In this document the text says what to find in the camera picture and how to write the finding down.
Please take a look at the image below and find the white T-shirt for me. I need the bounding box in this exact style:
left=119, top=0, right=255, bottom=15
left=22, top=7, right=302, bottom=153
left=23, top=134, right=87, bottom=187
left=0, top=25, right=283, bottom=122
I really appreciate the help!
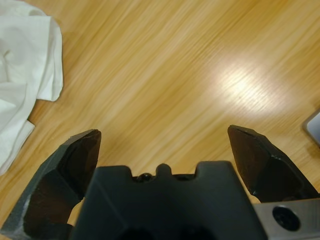
left=0, top=0, right=65, bottom=176

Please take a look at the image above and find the white mount block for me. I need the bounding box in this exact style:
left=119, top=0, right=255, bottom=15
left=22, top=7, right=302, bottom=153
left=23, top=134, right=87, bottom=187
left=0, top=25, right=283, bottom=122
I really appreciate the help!
left=301, top=109, right=320, bottom=149

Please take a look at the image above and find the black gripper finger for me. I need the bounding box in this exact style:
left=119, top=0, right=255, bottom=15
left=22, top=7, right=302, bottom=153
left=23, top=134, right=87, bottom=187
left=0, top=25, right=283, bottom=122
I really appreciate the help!
left=1, top=128, right=103, bottom=240
left=226, top=124, right=320, bottom=204

